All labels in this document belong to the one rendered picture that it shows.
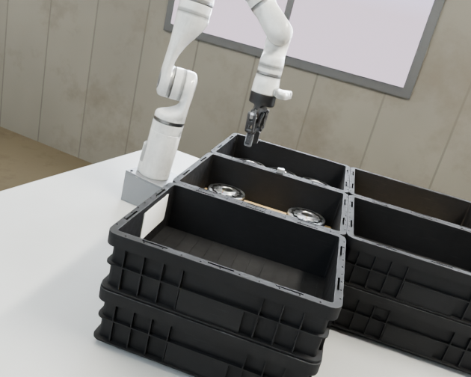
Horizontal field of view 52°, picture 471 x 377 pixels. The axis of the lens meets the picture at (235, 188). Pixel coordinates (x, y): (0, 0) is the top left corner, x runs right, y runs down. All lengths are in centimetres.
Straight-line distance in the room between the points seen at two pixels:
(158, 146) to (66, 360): 71
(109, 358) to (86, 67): 296
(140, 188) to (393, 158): 179
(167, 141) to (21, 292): 60
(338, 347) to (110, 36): 286
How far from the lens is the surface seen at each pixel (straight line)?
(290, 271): 105
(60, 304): 104
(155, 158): 143
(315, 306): 77
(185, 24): 138
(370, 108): 289
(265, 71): 137
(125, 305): 87
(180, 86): 138
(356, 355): 111
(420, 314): 113
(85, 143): 379
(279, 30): 135
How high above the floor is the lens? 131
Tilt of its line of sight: 20 degrees down
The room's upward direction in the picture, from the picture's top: 14 degrees clockwise
